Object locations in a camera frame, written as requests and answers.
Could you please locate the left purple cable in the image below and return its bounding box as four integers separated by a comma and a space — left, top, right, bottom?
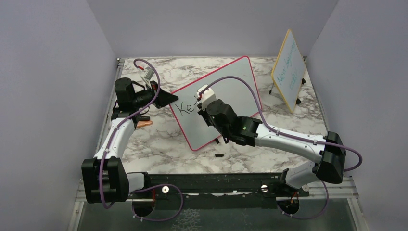
98, 58, 184, 223

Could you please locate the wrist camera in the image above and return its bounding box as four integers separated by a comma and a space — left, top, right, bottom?
195, 84, 217, 111
141, 67, 155, 89

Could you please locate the pink framed whiteboard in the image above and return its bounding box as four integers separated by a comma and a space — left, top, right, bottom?
170, 56, 259, 151

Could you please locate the purple cable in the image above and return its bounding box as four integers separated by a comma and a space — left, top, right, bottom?
197, 76, 363, 220
98, 58, 184, 223

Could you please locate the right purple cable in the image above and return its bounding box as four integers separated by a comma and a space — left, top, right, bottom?
197, 76, 363, 220

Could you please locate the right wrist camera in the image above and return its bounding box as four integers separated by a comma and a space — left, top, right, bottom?
195, 84, 217, 111

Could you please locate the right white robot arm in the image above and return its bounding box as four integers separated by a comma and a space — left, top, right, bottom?
198, 99, 346, 196

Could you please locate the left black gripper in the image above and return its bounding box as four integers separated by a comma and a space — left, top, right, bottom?
132, 80, 179, 109

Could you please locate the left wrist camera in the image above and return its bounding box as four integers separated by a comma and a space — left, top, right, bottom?
141, 67, 155, 89

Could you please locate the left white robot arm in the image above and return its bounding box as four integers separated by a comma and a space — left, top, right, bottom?
81, 77, 179, 205

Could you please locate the black mounting rail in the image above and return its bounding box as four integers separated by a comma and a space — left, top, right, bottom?
128, 173, 309, 210

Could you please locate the yellow framed whiteboard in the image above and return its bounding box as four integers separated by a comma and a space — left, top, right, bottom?
269, 29, 306, 113

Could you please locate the aluminium frame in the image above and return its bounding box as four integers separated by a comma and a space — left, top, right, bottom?
67, 58, 126, 231

